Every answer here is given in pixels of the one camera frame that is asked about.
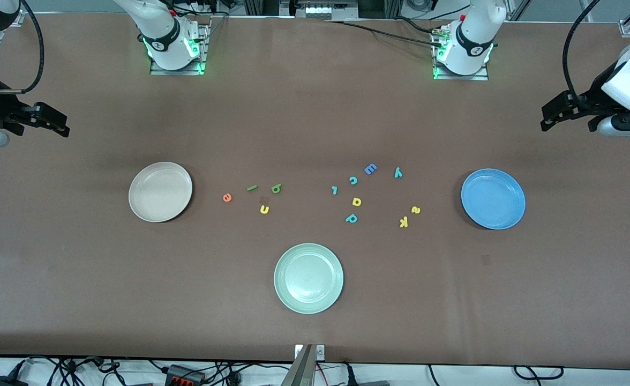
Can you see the brown table cloth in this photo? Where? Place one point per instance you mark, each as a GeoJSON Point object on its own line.
{"type": "Point", "coordinates": [315, 118]}

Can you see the blue round plate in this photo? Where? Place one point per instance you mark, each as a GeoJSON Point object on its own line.
{"type": "Point", "coordinates": [493, 199]}

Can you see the teal letter p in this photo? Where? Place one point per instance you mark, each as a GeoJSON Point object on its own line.
{"type": "Point", "coordinates": [349, 219]}

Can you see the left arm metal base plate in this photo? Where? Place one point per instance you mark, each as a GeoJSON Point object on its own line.
{"type": "Point", "coordinates": [459, 77]}

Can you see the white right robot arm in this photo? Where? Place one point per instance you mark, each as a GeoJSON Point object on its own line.
{"type": "Point", "coordinates": [165, 32]}

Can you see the pale green round plate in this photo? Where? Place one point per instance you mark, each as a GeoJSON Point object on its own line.
{"type": "Point", "coordinates": [308, 278]}

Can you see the grey metal camera post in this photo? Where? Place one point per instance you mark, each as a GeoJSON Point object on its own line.
{"type": "Point", "coordinates": [301, 370]}

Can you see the black plug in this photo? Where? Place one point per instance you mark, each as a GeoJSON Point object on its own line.
{"type": "Point", "coordinates": [350, 375]}

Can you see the blue letter E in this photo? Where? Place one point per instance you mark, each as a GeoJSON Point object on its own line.
{"type": "Point", "coordinates": [367, 170]}

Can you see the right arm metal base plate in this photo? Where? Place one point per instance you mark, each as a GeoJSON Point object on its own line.
{"type": "Point", "coordinates": [178, 72]}

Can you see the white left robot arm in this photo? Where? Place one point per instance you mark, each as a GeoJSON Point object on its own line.
{"type": "Point", "coordinates": [473, 32]}

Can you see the beige round plate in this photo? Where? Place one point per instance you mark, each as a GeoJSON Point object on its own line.
{"type": "Point", "coordinates": [159, 192]}

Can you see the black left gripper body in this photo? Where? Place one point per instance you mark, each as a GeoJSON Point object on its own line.
{"type": "Point", "coordinates": [592, 101]}

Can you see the black and orange power strip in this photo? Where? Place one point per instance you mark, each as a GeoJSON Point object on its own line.
{"type": "Point", "coordinates": [184, 373]}

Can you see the teal letter y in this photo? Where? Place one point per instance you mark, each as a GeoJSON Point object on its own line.
{"type": "Point", "coordinates": [398, 174]}

